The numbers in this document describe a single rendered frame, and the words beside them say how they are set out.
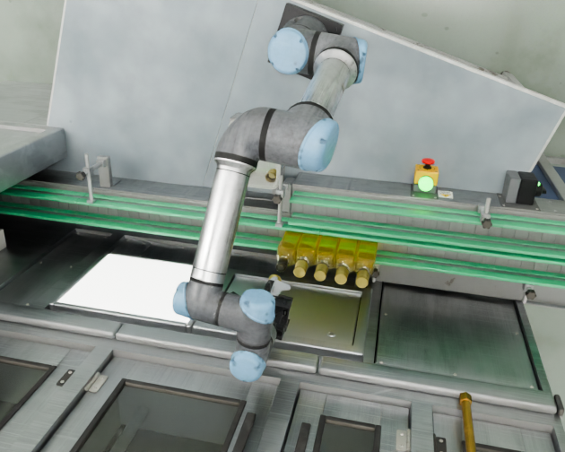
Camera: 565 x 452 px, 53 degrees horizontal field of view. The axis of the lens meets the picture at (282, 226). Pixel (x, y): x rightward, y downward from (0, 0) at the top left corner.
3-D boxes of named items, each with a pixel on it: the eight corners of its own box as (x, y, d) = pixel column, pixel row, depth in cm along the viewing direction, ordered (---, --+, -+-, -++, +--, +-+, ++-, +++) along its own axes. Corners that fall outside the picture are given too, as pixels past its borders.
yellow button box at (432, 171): (412, 183, 183) (412, 191, 177) (415, 161, 180) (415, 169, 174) (434, 186, 182) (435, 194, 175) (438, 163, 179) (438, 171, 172)
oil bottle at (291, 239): (289, 237, 186) (274, 267, 167) (289, 221, 184) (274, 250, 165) (305, 239, 185) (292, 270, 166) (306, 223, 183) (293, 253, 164)
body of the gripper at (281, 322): (290, 319, 146) (280, 347, 135) (257, 312, 147) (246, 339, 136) (294, 295, 142) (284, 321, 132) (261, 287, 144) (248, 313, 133)
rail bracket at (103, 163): (109, 184, 204) (76, 207, 184) (105, 138, 197) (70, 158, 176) (122, 185, 203) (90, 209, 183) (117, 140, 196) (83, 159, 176)
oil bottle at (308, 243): (306, 238, 185) (293, 268, 166) (307, 222, 183) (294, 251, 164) (323, 239, 184) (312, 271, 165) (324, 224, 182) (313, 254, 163)
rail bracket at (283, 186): (279, 216, 183) (270, 232, 172) (281, 167, 176) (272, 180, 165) (288, 217, 183) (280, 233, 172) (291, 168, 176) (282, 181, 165)
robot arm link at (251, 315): (220, 297, 116) (215, 340, 121) (272, 310, 114) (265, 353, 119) (232, 279, 123) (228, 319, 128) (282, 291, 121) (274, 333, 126)
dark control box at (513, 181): (500, 193, 178) (505, 203, 171) (506, 169, 175) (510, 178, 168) (528, 195, 177) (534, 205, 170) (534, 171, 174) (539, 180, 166)
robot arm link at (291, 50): (279, 21, 159) (265, 25, 147) (325, 29, 157) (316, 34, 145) (274, 64, 164) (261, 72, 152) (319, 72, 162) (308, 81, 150)
